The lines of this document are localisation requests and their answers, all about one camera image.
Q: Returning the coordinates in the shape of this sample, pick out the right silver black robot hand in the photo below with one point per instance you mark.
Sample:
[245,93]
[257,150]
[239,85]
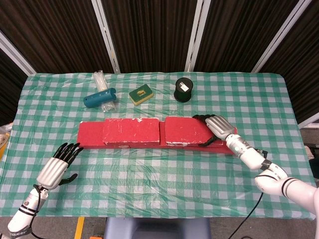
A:
[220,127]

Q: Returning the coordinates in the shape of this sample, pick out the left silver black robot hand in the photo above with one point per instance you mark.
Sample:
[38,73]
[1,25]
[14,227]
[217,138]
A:
[52,171]

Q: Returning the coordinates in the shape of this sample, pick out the red foam brick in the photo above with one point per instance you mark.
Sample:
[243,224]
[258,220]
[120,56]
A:
[216,149]
[184,129]
[162,134]
[89,134]
[129,132]

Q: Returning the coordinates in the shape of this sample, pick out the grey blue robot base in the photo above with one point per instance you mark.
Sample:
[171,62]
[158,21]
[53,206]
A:
[159,229]

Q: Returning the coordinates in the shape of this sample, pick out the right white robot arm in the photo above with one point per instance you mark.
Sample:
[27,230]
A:
[249,154]

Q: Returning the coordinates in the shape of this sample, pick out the dark green mesh cylinder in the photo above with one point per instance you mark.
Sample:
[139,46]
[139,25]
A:
[183,95]

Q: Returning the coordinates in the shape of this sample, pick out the white yellow container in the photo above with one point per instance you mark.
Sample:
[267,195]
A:
[3,140]

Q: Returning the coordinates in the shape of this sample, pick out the yellow floor tape strip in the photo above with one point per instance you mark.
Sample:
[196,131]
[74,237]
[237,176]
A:
[79,227]

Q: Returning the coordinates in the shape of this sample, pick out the orange tool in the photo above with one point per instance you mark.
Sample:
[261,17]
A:
[97,237]

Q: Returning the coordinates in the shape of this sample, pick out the teal plastic cylinder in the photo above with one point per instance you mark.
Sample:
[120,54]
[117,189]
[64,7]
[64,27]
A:
[97,98]

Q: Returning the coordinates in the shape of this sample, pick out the green yellow sponge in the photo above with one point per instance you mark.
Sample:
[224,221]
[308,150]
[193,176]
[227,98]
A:
[140,93]

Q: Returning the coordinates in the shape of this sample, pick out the green white checkered tablecloth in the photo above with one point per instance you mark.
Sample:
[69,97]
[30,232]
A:
[149,186]

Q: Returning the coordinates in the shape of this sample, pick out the white cloth bundle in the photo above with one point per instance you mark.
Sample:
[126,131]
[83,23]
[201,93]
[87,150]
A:
[310,152]

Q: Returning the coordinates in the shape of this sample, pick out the dark brown partition panel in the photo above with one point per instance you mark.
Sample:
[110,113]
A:
[239,32]
[152,32]
[10,87]
[57,32]
[304,62]

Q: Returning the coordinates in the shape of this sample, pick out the white partition frame post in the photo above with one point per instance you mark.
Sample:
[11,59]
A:
[309,122]
[17,58]
[281,32]
[197,32]
[105,32]

